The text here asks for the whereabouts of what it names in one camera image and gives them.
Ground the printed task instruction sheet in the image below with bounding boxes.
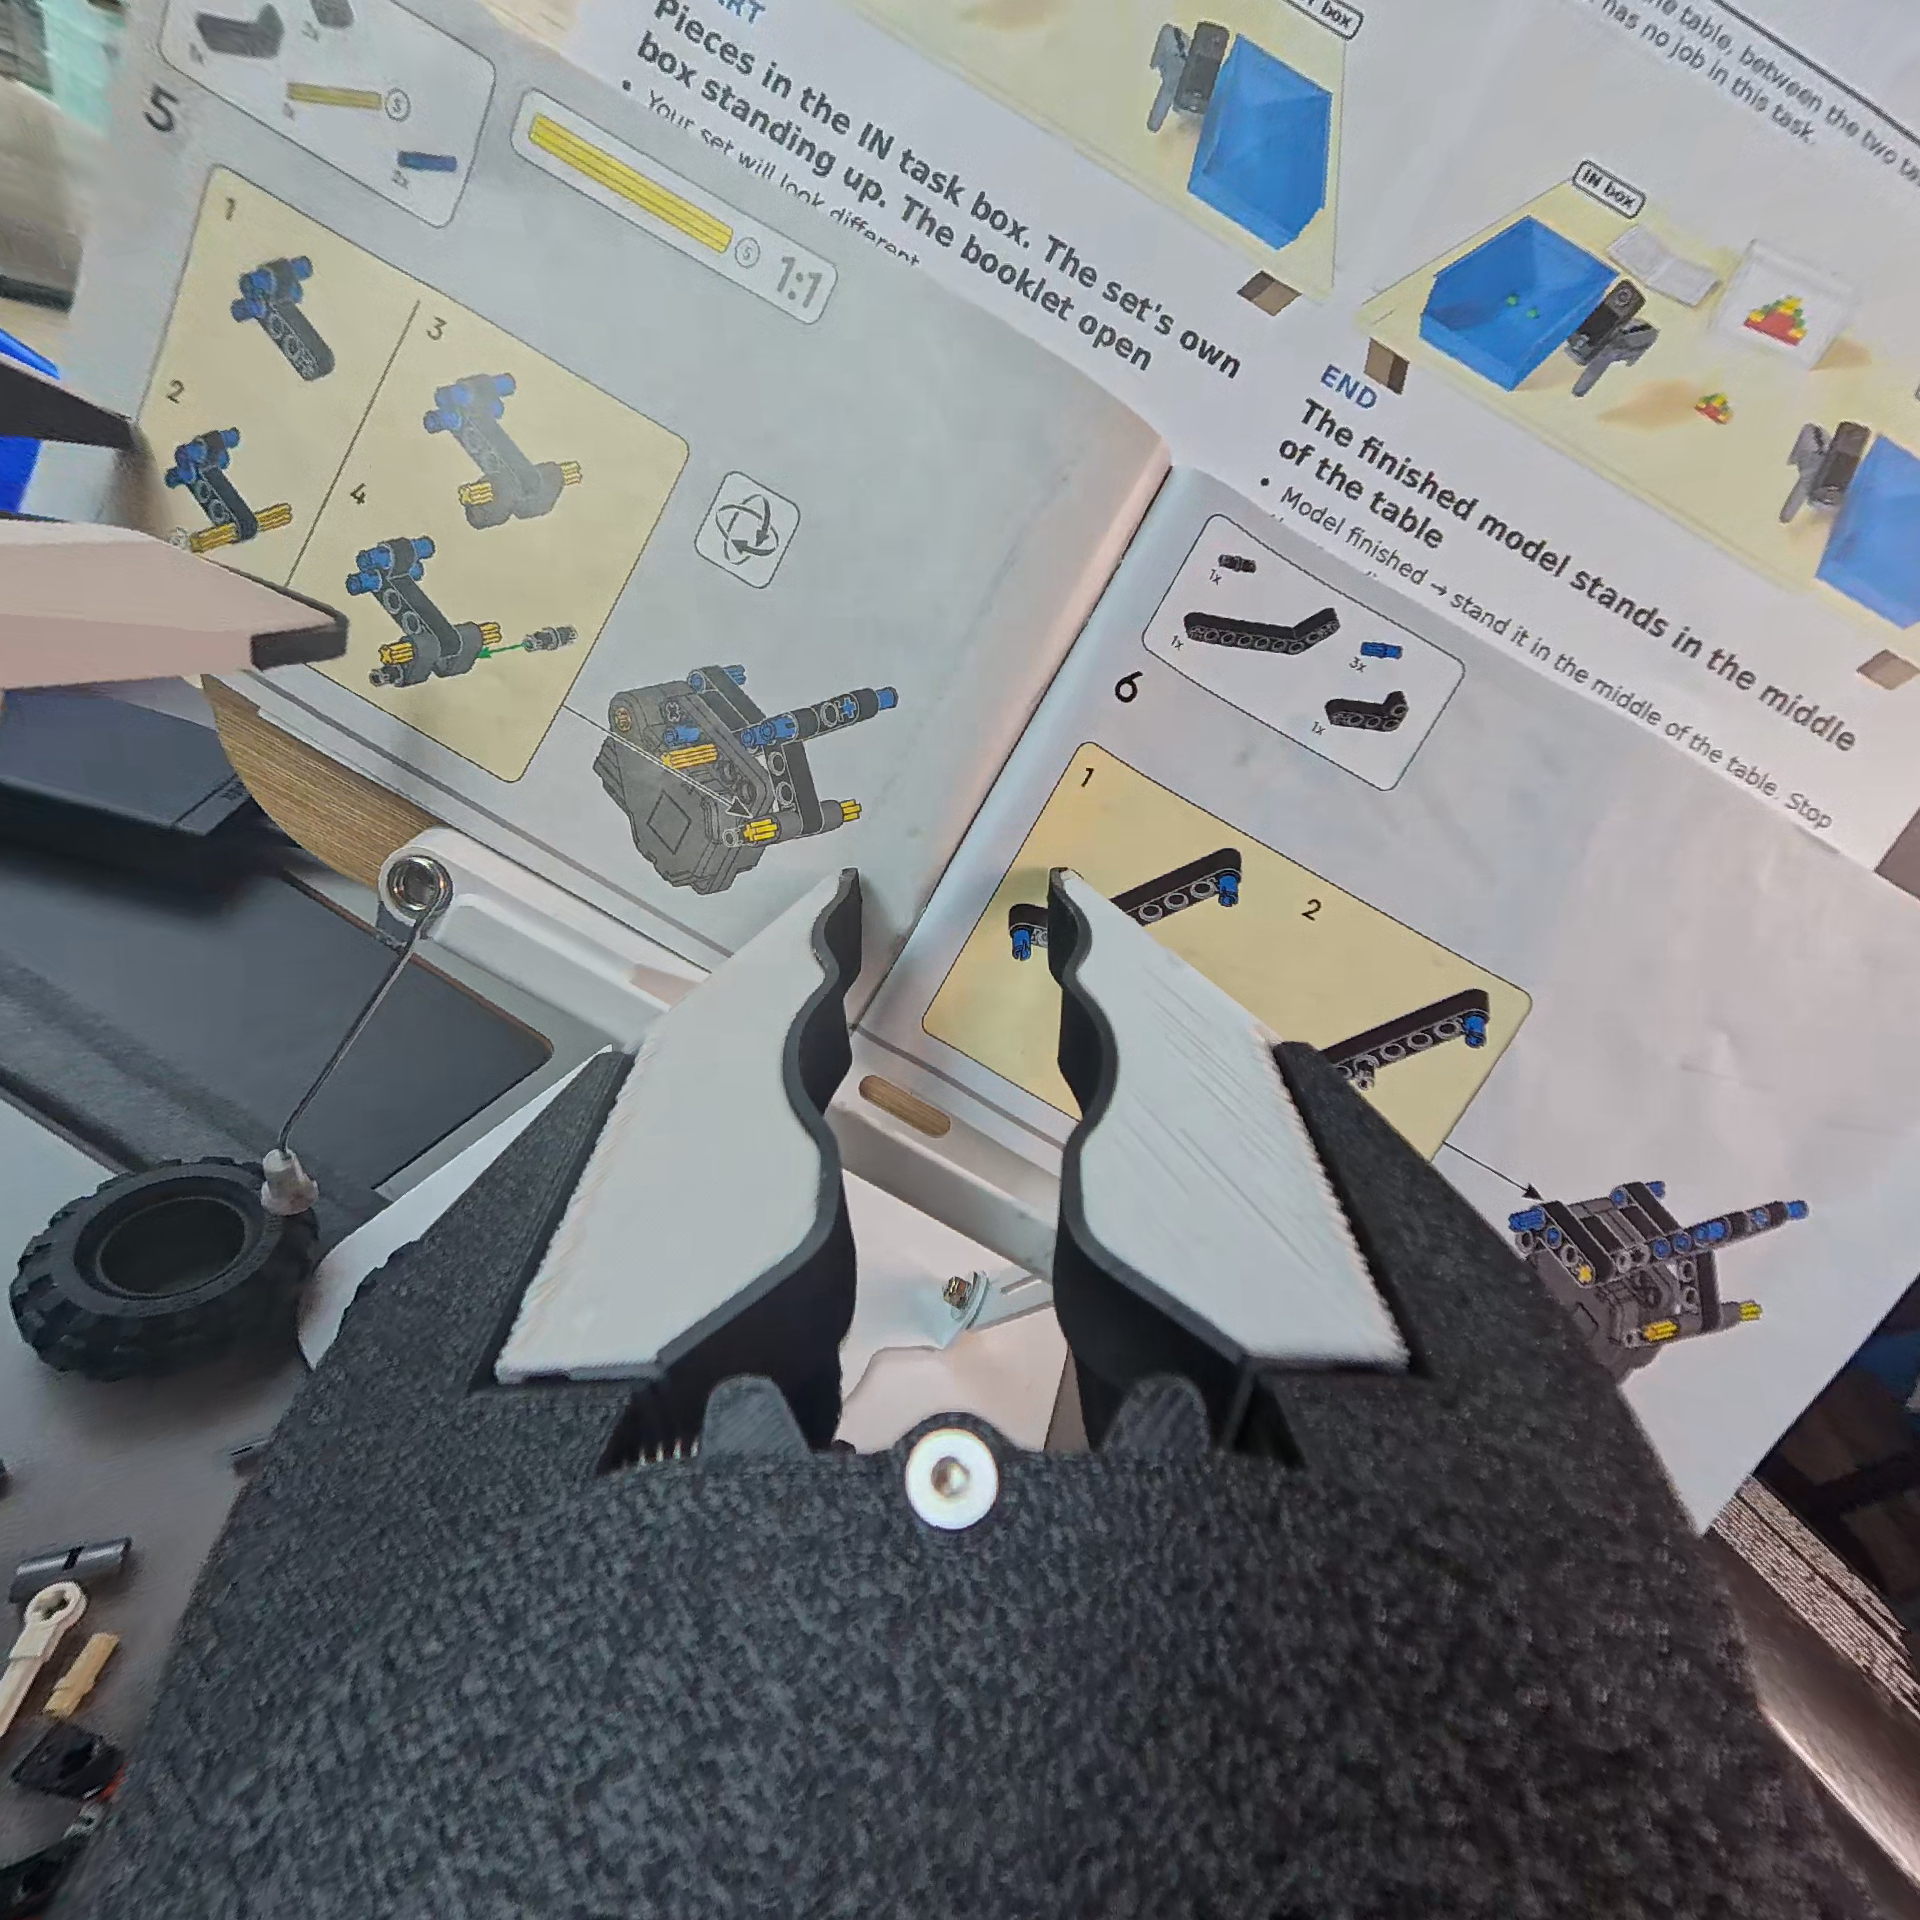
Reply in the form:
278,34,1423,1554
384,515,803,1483
570,0,1920,869

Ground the toy instruction booklet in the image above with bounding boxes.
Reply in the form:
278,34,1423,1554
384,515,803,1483
68,0,1920,1534

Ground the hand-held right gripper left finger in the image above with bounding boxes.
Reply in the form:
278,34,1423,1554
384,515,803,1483
491,869,867,1452

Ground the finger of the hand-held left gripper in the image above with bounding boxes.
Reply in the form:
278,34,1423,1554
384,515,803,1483
0,516,351,693
0,329,139,453

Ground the black toy tyre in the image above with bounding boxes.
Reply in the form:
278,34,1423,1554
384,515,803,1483
12,1156,319,1378

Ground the white book stand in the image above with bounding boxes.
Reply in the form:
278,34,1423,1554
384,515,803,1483
268,822,1089,1448

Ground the pile of red white pieces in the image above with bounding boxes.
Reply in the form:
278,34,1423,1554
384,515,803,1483
0,1532,134,1920

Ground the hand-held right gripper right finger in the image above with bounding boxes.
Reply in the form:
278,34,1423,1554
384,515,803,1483
1046,869,1414,1452

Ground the wooden display board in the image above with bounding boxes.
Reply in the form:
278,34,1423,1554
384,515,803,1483
199,674,445,890

